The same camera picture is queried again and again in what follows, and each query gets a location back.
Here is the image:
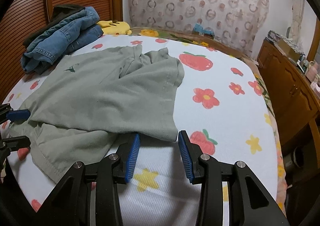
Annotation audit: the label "white strawberry flower bedsheet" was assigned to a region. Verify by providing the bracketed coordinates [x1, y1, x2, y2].
[77, 35, 278, 225]

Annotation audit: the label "wooden sideboard cabinet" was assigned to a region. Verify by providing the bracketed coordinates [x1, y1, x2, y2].
[257, 39, 319, 146]

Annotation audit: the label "blue denim jeans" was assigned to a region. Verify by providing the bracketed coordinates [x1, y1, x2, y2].
[21, 6, 103, 74]

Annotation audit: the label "grey-green shorts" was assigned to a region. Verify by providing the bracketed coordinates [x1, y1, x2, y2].
[8, 45, 184, 182]

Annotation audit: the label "blue cardboard box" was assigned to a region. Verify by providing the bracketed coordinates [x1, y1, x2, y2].
[192, 23, 215, 39]

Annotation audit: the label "yellow Pikachu plush toy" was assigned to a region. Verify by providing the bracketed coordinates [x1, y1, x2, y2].
[97, 20, 132, 35]

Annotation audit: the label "brown louvered wardrobe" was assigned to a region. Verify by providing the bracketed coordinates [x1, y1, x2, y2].
[0, 0, 124, 106]

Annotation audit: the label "patterned lace curtain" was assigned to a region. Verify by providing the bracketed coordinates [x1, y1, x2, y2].
[129, 0, 269, 56]

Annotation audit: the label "dark black garment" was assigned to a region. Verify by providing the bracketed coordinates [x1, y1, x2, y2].
[23, 4, 85, 48]

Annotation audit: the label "cardboard box on cabinet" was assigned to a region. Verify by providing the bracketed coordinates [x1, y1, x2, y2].
[278, 38, 304, 62]

